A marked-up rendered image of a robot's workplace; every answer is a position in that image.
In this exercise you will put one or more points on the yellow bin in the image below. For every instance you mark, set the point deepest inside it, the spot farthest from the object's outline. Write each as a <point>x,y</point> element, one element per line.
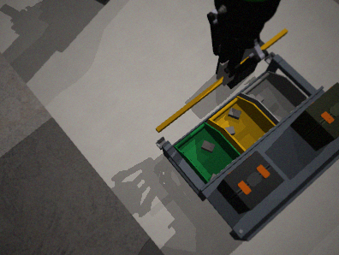
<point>250,127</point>

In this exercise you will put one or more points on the grey metal shelf rack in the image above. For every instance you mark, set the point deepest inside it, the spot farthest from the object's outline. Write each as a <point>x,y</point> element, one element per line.
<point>282,147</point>

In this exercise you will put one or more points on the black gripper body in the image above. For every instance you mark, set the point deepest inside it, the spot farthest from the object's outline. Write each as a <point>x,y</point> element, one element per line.
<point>246,35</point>

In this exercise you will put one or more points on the yellow long bar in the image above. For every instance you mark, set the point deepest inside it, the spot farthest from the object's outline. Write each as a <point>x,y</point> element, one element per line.
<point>212,88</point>

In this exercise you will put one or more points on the green open bin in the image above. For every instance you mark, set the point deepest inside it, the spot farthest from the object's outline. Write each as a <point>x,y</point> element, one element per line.
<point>204,163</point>

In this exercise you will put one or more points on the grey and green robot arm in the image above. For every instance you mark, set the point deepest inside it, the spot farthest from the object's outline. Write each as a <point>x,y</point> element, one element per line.
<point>246,13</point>

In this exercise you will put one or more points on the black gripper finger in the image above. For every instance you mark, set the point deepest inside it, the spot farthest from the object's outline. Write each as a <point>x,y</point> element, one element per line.
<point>218,37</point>
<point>235,67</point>

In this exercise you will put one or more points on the grey open bin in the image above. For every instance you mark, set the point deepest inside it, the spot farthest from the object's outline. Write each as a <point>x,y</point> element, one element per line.
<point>281,95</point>

